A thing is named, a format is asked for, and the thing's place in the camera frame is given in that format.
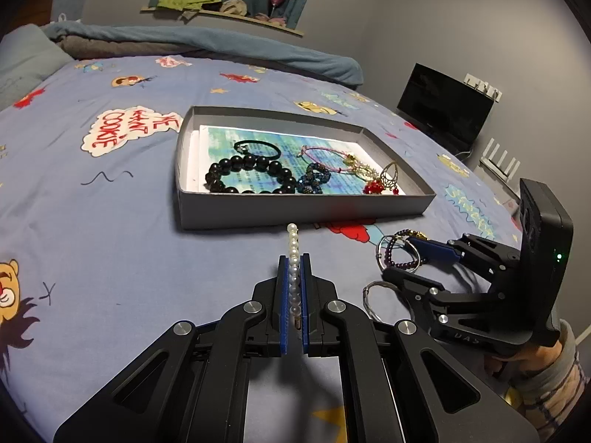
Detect dark purple gold bracelet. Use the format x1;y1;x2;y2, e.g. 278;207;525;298
375;228;429;274

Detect white pearl bracelet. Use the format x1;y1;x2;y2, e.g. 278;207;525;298
285;222;303;331

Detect black large bead bracelet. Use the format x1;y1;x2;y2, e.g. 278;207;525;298
203;154;299;196

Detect small dark bead bracelet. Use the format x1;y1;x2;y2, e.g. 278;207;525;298
297;163;333;195

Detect red bead bracelet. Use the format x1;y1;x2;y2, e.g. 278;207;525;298
361;177;401;196

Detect gold bead bracelet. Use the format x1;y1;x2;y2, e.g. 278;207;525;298
341;154;401;190

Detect thin black bangle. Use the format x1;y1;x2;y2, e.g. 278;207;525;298
233;139;281;160

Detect right hand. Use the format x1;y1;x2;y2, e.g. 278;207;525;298
484;341;563;381

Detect white router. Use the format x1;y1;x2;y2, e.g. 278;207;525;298
475;138;521;193

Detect grey cardboard box lid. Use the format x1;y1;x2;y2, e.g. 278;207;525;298
175;106;436;230

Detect black monitor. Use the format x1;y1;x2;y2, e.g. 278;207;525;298
397;63;495;153

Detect wooden window shelf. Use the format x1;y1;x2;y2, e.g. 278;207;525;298
139;6;304;38

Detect beige cloth on shelf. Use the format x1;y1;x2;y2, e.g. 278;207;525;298
219;0;249;16

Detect green cloth on shelf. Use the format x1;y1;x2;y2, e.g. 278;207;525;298
155;0;222;11

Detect blue grey folded blanket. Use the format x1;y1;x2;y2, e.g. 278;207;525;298
42;21;365;89

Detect grey pillow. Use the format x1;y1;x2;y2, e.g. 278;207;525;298
0;24;73;110

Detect silver ring bangle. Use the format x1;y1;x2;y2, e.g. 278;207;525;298
362;281;403;323

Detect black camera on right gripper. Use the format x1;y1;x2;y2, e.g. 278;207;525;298
519;178;574;347

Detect white wall hooks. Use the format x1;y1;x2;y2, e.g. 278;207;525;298
464;73;503;103

